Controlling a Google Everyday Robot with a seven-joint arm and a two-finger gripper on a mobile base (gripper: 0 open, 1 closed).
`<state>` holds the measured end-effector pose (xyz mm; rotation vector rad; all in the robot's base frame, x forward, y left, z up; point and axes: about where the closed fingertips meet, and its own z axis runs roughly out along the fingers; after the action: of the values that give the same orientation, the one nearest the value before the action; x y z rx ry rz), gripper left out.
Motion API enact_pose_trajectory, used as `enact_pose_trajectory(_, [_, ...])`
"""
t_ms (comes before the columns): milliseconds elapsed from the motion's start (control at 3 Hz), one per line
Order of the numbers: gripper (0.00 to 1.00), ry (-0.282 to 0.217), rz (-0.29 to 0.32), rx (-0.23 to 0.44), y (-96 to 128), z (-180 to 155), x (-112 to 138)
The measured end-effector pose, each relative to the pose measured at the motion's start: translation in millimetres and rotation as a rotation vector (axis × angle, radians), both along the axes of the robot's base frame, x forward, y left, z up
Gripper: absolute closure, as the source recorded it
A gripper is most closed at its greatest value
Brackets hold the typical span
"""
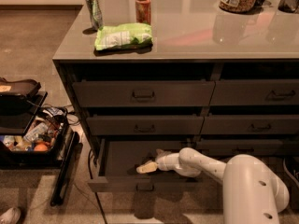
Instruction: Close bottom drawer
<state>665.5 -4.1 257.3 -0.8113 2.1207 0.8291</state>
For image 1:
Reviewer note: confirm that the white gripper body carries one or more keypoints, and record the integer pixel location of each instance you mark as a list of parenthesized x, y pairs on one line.
[(163, 162)]

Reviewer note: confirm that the drawer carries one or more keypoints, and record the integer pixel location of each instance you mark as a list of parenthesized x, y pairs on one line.
[(256, 92), (145, 125), (143, 93), (254, 147), (255, 124), (117, 161)]

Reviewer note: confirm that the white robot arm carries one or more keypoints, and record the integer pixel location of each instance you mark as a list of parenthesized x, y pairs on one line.
[(252, 192)]

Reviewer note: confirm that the grey drawer cabinet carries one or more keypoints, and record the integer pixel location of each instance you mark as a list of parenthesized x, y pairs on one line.
[(193, 40)]

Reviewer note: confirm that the black floor bar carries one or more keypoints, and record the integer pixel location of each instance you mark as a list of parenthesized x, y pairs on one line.
[(63, 178)]

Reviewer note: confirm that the black bin of groceries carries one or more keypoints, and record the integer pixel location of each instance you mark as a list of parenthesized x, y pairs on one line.
[(48, 127)]

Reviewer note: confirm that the orange fruit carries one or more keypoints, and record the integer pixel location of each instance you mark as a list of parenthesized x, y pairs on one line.
[(41, 147)]

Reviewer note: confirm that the green chip bag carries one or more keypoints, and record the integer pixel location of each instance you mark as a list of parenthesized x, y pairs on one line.
[(124, 36)]

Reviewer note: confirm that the black sneaker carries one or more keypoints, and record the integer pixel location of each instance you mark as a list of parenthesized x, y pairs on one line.
[(291, 167)]

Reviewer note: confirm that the black case lid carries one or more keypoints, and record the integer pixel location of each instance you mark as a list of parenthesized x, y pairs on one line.
[(20, 90)]

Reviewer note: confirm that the white shoe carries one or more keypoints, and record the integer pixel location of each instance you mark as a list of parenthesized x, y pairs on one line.
[(11, 216)]

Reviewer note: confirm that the red soda can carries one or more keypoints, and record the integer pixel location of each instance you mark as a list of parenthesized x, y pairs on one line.
[(143, 11)]

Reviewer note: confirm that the green soda can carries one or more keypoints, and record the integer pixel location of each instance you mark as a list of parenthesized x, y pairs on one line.
[(95, 14)]

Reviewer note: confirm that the dark glass bottle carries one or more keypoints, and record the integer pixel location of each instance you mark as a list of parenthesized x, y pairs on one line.
[(289, 6)]

